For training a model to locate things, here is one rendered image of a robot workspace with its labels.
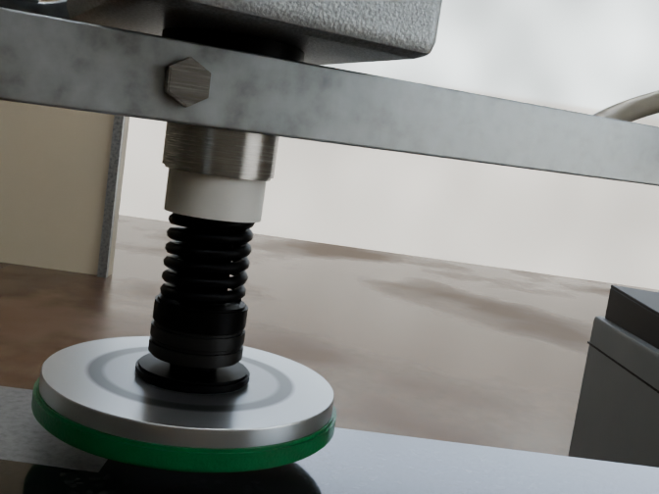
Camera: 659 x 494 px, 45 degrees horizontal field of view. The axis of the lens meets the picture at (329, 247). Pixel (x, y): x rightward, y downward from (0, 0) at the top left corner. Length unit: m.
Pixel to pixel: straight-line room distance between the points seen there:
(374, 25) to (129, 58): 0.15
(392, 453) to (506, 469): 0.09
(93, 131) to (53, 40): 4.99
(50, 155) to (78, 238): 0.58
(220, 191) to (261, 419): 0.15
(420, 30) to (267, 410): 0.27
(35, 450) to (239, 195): 0.23
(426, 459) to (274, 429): 0.18
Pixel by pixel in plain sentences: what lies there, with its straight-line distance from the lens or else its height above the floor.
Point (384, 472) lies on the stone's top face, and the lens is 0.62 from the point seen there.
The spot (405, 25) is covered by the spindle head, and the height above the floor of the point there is 1.14.
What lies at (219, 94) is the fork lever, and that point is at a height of 1.08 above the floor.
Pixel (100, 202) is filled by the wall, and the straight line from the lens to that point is 5.47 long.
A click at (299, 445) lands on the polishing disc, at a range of 0.53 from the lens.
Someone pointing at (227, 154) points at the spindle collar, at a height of 1.04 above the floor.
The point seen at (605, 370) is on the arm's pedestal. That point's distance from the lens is 1.63.
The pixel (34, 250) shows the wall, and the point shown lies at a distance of 5.63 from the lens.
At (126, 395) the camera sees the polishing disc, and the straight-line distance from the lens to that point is 0.55.
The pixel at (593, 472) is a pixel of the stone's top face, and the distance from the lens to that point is 0.72.
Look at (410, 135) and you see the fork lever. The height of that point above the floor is 1.08.
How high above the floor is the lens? 1.06
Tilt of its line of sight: 7 degrees down
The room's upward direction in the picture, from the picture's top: 8 degrees clockwise
